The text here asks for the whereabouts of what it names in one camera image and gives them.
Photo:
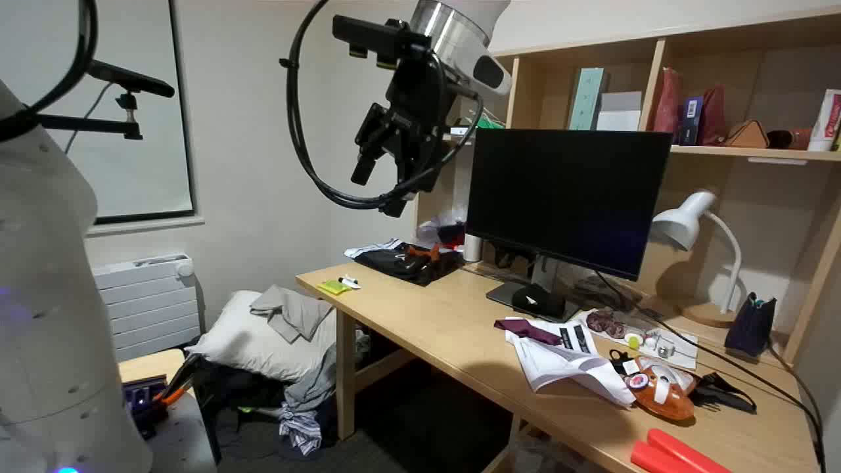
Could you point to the green packet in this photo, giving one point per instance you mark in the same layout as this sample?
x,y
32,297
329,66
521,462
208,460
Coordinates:
x,y
332,288

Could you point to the brown triangular object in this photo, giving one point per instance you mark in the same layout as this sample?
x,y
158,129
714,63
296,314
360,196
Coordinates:
x,y
747,134

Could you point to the wooden shelf unit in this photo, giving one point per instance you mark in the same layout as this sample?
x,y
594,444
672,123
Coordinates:
x,y
752,200

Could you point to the white radiator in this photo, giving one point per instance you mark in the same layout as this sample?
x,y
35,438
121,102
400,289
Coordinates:
x,y
149,306

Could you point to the black framed white board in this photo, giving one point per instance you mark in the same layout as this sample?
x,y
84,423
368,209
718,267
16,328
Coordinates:
x,y
133,131

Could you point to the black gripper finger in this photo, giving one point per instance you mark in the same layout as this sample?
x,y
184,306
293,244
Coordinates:
x,y
405,196
375,145

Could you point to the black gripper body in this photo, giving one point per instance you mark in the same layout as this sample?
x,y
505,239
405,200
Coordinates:
x,y
429,96

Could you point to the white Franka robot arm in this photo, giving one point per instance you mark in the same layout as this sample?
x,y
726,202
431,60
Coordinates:
x,y
44,306

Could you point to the white desk lamp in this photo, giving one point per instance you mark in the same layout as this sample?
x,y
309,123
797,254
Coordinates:
x,y
684,223

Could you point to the purple cloth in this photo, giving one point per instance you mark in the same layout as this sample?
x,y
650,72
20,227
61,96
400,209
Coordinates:
x,y
526,331

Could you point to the dark brown roll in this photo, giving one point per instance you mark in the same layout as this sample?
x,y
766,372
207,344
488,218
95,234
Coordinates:
x,y
789,137

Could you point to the red plastic case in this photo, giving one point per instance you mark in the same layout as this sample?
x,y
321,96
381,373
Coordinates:
x,y
648,460
692,449

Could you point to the teal book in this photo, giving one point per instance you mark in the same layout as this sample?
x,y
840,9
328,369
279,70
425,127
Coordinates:
x,y
586,97

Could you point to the dark navy holder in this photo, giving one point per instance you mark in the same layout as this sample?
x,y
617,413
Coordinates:
x,y
752,328

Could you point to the red book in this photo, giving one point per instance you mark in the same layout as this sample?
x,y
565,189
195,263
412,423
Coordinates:
x,y
669,102

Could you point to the white folded papers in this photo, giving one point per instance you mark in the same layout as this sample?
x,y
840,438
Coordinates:
x,y
565,369

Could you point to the dark blue pouch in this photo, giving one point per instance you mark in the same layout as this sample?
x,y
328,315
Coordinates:
x,y
692,121

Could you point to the black plastic bag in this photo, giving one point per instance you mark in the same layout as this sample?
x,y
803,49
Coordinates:
x,y
409,263

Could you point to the small white tube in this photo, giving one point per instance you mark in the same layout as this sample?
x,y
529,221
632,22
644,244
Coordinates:
x,y
349,282

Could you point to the light wooden desk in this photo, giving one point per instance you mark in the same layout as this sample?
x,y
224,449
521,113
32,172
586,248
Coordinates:
x,y
438,318

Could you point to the purple plastic parts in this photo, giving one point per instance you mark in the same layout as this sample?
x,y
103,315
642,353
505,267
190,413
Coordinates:
x,y
146,403

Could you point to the black computer mouse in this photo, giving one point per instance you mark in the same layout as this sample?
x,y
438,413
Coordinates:
x,y
537,300

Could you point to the blue grey clothes pile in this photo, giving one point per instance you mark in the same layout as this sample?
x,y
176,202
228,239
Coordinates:
x,y
307,411

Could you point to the dark sunglasses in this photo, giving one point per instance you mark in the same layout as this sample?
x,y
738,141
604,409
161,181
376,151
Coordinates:
x,y
606,323

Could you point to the white and brown plush toy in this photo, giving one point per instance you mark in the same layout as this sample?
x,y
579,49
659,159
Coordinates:
x,y
663,398

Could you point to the grey cloth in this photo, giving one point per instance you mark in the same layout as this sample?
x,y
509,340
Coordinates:
x,y
291,310

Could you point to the black computer monitor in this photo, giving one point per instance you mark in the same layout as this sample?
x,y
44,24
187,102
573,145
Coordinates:
x,y
568,197

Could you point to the dark red pouch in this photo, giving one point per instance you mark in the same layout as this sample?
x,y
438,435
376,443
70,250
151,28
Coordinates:
x,y
714,117

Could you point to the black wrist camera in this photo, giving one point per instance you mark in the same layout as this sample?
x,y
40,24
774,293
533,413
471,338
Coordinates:
x,y
376,38

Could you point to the white card box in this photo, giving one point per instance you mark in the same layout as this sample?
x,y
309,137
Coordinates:
x,y
827,121

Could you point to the white pillow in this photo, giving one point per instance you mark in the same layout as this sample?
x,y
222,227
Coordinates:
x,y
238,343

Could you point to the white plastic packet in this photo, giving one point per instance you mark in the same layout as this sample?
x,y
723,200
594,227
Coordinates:
x,y
672,351

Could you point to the black camera on stand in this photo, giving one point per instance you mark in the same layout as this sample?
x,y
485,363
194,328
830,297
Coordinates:
x,y
121,83

